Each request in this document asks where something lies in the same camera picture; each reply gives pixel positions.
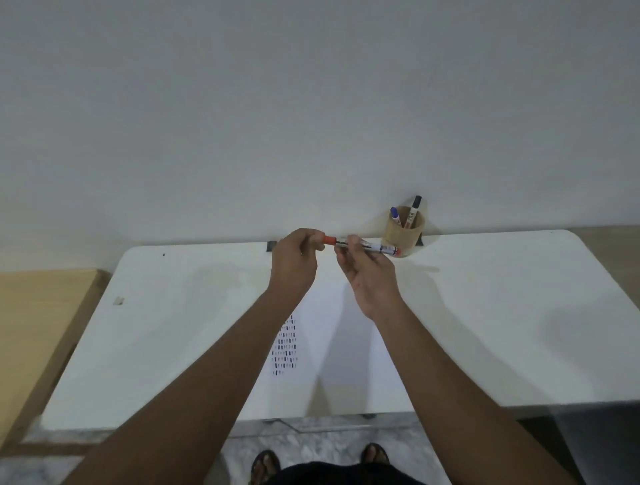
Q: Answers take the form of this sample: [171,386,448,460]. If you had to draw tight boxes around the wooden pen holder cup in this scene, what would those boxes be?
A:
[382,206,426,258]

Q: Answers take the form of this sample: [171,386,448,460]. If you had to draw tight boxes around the person's left hand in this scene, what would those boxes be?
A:
[269,228,326,303]

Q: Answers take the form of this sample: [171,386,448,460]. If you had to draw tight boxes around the person's sandalled foot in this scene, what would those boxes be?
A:
[360,443,391,466]
[249,450,282,485]

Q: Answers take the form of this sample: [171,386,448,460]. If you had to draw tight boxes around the person's dark shorts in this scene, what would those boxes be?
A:
[267,461,427,485]

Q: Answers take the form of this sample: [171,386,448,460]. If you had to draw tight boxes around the white paper with ink marks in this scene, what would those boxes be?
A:
[234,279,417,421]

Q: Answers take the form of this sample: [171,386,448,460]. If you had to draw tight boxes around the person's left forearm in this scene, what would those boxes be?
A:
[61,289,307,485]

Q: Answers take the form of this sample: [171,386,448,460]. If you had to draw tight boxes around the person's right sandalled foot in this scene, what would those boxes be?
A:
[360,443,391,466]

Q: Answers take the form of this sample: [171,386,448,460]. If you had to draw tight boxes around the light wooden table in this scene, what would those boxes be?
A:
[0,269,112,453]

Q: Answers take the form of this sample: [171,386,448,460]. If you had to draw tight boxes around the red whiteboard marker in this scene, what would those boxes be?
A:
[335,239,402,258]

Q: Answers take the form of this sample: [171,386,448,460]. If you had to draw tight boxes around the person's right hand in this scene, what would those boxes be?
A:
[333,235,404,322]

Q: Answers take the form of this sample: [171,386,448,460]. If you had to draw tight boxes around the person's right forearm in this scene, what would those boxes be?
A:
[372,299,578,485]

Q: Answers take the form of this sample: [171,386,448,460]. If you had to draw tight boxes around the black whiteboard marker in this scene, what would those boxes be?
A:
[403,195,423,230]

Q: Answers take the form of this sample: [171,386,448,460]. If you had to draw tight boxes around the person's left sandalled foot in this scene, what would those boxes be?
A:
[249,450,282,485]

